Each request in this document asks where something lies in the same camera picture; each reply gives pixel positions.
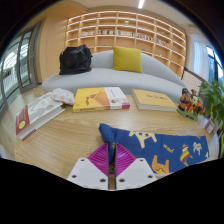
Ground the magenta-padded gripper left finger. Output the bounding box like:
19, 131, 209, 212
66, 142, 110, 192

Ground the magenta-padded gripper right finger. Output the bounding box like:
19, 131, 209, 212
114, 142, 158, 191

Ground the blue printed towel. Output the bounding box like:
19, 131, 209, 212
98, 123, 211, 175

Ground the yellow and white book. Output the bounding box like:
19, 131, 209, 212
72, 86, 131, 113

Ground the plain yellow book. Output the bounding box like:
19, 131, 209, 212
131, 88, 179, 112

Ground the red and white book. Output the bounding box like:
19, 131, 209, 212
15, 92, 66, 142

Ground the white dotted pouch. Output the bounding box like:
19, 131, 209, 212
50, 87, 77, 107

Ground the colourful three-figure figurine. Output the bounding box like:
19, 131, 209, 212
176, 87, 207, 122

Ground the grey sofa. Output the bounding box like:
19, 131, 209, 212
41, 49, 188, 103

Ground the potted green plant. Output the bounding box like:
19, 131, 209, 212
197, 78, 224, 159

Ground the black bag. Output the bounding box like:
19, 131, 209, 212
58, 44, 94, 76

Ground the yellow cushion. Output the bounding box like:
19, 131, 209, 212
111, 45, 144, 74

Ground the glass door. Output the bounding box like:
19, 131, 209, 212
0, 22, 43, 113

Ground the white curtain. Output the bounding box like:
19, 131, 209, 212
191, 39, 211, 83

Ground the window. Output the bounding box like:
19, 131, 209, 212
205, 44, 224, 85

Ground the wooden shelf unit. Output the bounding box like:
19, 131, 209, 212
65, 10, 187, 80

